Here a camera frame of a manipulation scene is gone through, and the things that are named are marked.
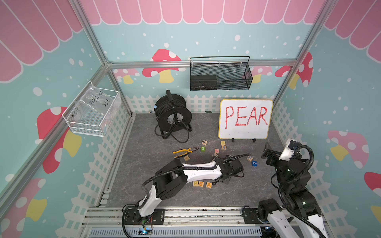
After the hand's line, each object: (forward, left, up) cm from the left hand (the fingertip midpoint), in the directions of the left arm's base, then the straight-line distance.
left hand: (220, 177), depth 86 cm
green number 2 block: (+20, +10, -1) cm, 22 cm away
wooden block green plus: (+25, -4, -1) cm, 25 cm away
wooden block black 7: (+25, +9, -1) cm, 27 cm away
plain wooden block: (+13, +21, -1) cm, 24 cm away
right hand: (+5, -22, +29) cm, 36 cm away
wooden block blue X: (+21, -4, 0) cm, 21 cm away
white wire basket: (+9, +67, +34) cm, 76 cm away
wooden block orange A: (-4, +7, 0) cm, 8 cm away
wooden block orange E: (-4, +12, 0) cm, 12 cm away
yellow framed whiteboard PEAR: (+35, -18, +13) cm, 41 cm away
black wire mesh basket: (+53, 0, +33) cm, 62 cm away
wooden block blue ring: (+15, +2, 0) cm, 15 cm away
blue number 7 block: (+9, -22, 0) cm, 24 cm away
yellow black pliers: (+18, +19, 0) cm, 26 cm away
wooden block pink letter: (+18, +1, 0) cm, 18 cm away
